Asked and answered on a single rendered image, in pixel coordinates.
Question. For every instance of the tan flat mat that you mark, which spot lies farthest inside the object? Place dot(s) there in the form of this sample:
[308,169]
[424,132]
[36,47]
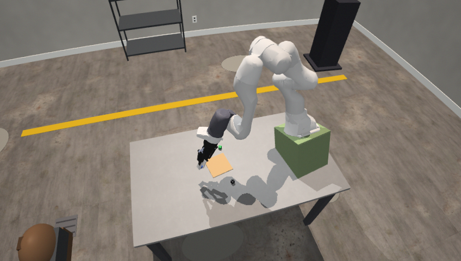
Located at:
[218,165]

